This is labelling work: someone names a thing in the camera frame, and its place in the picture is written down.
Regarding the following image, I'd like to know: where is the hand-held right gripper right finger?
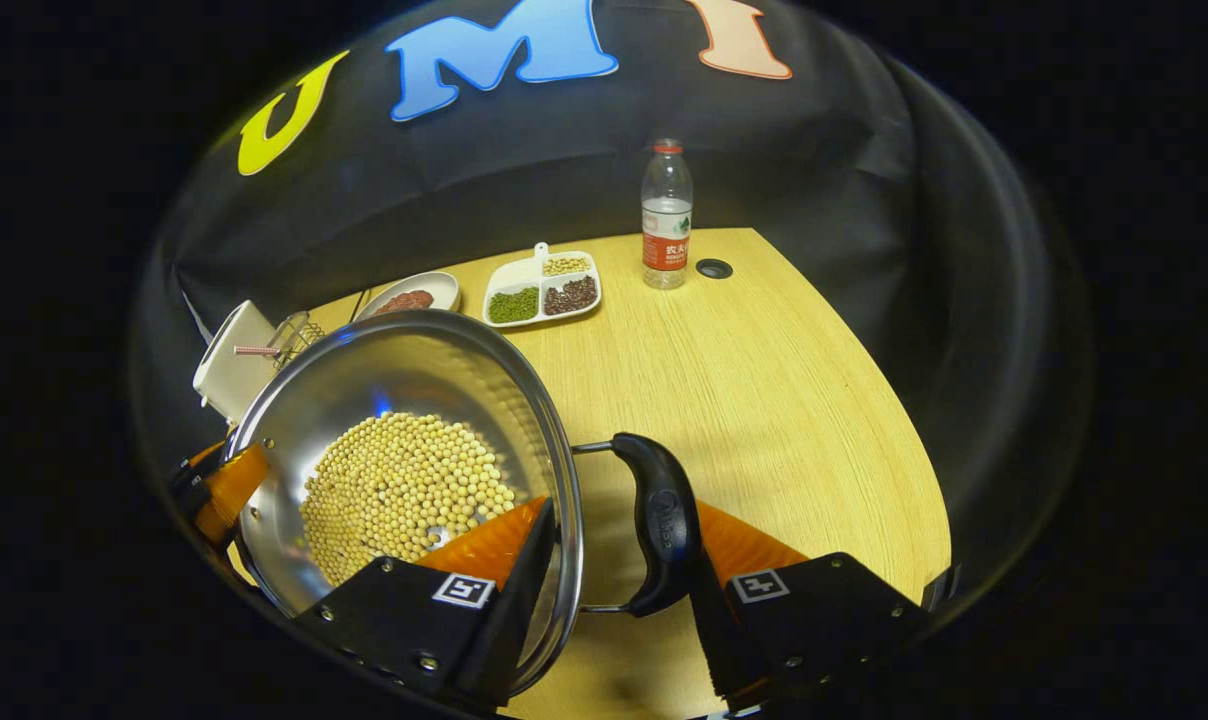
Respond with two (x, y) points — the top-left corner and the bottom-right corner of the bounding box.
(689, 500), (930, 713)

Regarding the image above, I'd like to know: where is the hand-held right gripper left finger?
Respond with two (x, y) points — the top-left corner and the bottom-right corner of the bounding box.
(294, 497), (557, 711)

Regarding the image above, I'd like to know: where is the stainless steel pot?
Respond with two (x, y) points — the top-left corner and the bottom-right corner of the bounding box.
(226, 308), (705, 701)

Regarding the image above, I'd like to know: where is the white kitchen scale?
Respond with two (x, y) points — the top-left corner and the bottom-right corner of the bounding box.
(192, 300), (277, 426)

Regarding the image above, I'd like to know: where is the pile of yellow soybeans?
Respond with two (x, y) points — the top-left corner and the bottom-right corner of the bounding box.
(299, 412), (517, 588)

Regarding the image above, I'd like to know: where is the white oval plate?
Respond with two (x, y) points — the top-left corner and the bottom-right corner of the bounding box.
(354, 271), (461, 323)

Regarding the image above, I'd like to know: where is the pile of green mung beans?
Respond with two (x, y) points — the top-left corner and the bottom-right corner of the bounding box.
(488, 287), (541, 324)

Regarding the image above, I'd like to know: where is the pile of dark red beans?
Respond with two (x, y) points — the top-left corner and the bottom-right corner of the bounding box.
(543, 276), (599, 317)

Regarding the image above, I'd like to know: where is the white divided dish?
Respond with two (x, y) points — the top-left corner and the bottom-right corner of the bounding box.
(482, 242), (603, 329)

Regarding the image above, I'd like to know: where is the clear plastic water bottle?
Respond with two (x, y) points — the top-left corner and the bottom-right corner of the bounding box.
(641, 138), (694, 291)

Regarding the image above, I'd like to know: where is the wire mesh basket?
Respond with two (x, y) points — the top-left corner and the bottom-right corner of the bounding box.
(264, 310), (327, 371)

